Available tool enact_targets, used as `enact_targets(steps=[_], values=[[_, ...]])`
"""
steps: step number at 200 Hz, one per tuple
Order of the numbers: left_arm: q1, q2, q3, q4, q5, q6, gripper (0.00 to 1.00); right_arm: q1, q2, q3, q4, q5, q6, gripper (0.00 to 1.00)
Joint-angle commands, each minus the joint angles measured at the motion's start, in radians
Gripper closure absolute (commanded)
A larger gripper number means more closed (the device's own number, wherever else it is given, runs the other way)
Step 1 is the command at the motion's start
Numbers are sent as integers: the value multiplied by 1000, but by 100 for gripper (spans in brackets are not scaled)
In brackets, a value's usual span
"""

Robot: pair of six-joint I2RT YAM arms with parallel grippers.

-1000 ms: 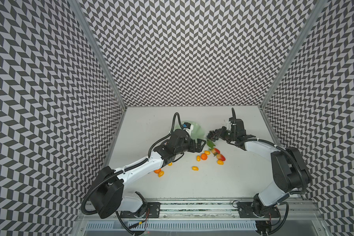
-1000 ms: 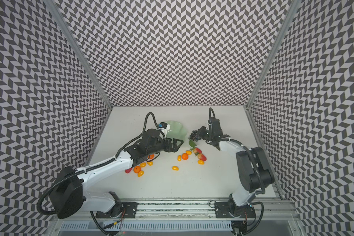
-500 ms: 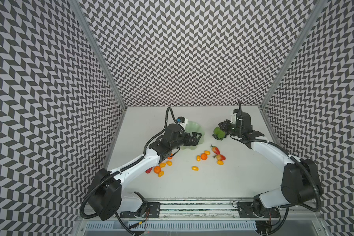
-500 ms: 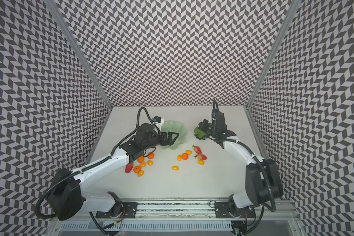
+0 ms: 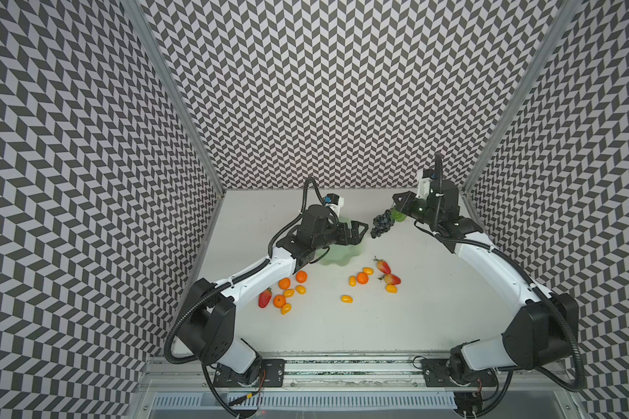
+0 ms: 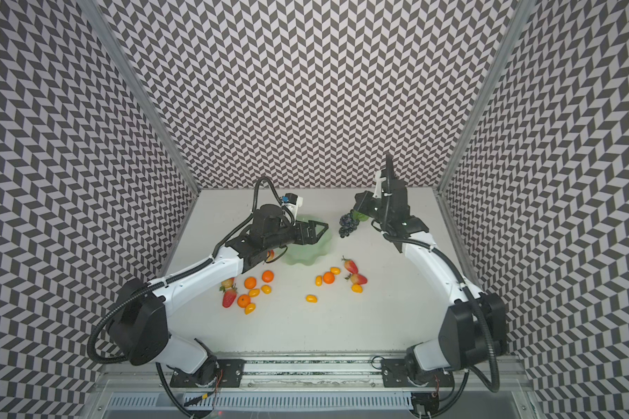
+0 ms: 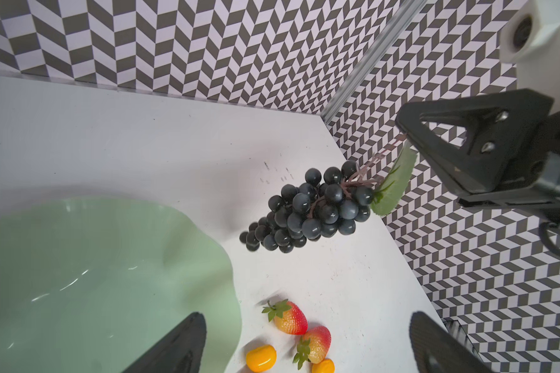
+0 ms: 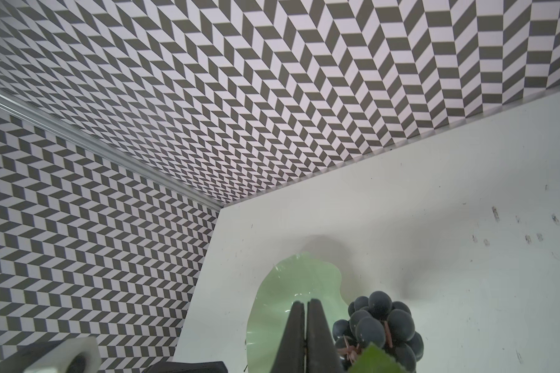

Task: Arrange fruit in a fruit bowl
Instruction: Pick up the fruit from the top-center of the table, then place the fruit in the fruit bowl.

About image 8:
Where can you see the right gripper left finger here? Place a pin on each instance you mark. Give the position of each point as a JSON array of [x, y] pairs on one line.
[[290, 357]]

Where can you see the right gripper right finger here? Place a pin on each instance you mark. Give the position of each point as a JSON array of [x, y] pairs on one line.
[[321, 354]]

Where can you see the green wavy glass bowl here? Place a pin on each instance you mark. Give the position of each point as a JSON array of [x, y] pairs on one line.
[[298, 278]]

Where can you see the dark grape bunch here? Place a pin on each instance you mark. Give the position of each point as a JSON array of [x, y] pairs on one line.
[[378, 321]]

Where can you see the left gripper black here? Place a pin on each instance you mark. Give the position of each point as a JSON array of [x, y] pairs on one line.
[[179, 367]]

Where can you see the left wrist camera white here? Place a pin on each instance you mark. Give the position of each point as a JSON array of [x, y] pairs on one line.
[[79, 354]]

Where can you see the left corner aluminium post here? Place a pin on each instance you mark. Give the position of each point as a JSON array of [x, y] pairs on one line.
[[37, 117]]

